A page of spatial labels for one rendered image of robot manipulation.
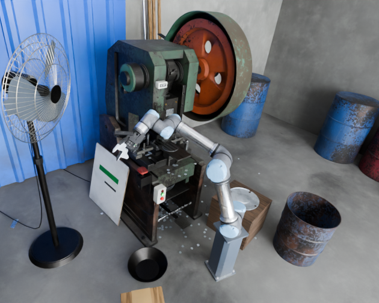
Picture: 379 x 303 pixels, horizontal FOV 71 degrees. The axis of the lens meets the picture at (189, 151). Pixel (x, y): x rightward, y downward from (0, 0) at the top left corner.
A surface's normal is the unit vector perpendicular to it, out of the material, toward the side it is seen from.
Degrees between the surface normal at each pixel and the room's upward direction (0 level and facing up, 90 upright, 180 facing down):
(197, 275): 0
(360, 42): 90
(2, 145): 90
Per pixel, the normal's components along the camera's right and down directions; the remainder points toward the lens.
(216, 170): -0.40, 0.33
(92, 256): 0.11, -0.85
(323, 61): -0.73, 0.28
